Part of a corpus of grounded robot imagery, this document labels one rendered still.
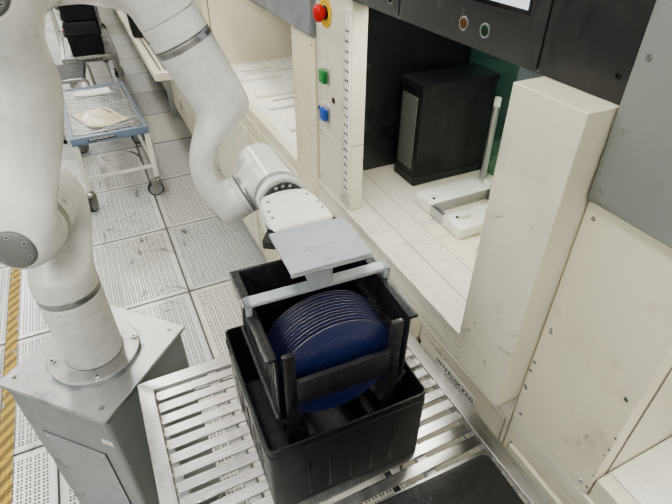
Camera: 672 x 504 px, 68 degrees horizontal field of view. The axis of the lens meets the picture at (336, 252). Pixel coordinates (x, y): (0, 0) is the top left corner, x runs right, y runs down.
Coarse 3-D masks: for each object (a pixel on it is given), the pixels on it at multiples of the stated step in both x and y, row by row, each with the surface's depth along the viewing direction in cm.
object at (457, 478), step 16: (464, 464) 79; (480, 464) 79; (432, 480) 77; (448, 480) 77; (464, 480) 77; (480, 480) 77; (496, 480) 77; (400, 496) 75; (416, 496) 75; (432, 496) 75; (448, 496) 75; (464, 496) 75; (480, 496) 75; (496, 496) 75; (512, 496) 75
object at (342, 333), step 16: (352, 320) 72; (368, 320) 73; (320, 336) 71; (336, 336) 72; (352, 336) 74; (368, 336) 75; (384, 336) 77; (304, 352) 71; (320, 352) 73; (336, 352) 74; (352, 352) 76; (368, 352) 78; (304, 368) 73; (320, 368) 75; (368, 384) 83; (320, 400) 80; (336, 400) 82
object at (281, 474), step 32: (256, 384) 103; (416, 384) 84; (256, 416) 78; (320, 416) 97; (352, 416) 97; (384, 416) 80; (416, 416) 84; (256, 448) 90; (288, 448) 74; (320, 448) 77; (352, 448) 81; (384, 448) 86; (288, 480) 79; (320, 480) 83
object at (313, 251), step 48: (288, 240) 71; (336, 240) 71; (240, 288) 77; (288, 288) 74; (336, 288) 92; (384, 288) 78; (288, 384) 70; (336, 384) 75; (384, 384) 81; (288, 432) 77
